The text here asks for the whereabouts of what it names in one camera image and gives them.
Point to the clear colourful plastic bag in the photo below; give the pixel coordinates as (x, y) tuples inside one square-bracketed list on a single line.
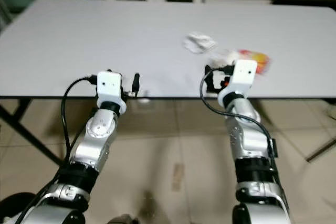
[(247, 54)]

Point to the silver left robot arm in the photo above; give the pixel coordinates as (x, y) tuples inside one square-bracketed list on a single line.
[(100, 135)]

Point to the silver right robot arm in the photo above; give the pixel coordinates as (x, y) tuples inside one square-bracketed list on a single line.
[(249, 140)]

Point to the black rubbish bin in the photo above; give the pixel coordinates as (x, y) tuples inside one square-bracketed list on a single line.
[(11, 207)]

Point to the crumpled white paper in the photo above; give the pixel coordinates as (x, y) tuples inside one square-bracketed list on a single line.
[(199, 42)]

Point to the black table leg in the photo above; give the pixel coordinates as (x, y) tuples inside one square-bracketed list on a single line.
[(321, 152), (31, 132)]

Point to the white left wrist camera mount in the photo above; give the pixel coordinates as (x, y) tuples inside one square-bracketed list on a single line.
[(110, 86)]

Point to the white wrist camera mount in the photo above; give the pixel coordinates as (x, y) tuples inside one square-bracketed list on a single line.
[(110, 86), (241, 74)]

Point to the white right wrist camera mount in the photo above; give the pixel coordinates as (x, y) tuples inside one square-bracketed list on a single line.
[(241, 74)]

